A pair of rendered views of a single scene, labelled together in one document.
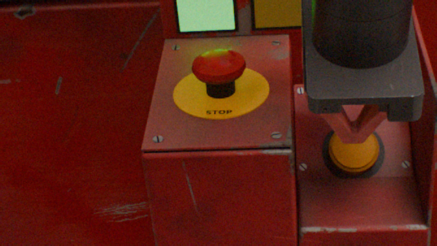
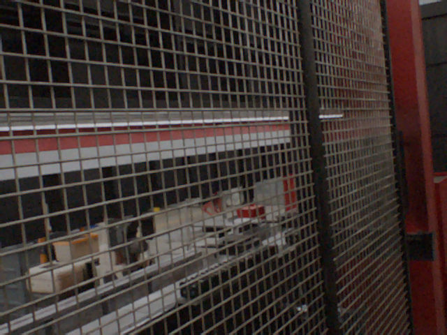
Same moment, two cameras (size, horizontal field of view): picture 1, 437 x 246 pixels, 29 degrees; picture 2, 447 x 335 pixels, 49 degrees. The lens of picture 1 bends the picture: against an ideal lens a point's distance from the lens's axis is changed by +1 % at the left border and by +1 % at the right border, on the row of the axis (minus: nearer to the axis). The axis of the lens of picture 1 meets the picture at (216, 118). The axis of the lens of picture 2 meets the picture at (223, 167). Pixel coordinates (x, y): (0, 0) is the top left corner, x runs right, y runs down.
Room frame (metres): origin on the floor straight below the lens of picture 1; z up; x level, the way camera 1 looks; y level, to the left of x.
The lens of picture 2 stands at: (1.82, -1.82, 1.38)
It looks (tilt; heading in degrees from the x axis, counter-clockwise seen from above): 3 degrees down; 117
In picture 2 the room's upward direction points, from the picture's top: 6 degrees counter-clockwise
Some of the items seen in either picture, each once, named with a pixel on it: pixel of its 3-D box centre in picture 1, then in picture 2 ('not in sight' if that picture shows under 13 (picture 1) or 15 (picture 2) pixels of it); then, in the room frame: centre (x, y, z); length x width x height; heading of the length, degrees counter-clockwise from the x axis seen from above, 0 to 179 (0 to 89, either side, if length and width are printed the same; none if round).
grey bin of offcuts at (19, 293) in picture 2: not in sight; (37, 274); (-1.75, 1.30, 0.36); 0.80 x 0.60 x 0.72; 88
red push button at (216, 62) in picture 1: (220, 78); not in sight; (0.53, -0.01, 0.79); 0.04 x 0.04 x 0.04
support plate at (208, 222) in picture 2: not in sight; (223, 222); (0.74, 0.24, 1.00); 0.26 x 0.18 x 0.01; 174
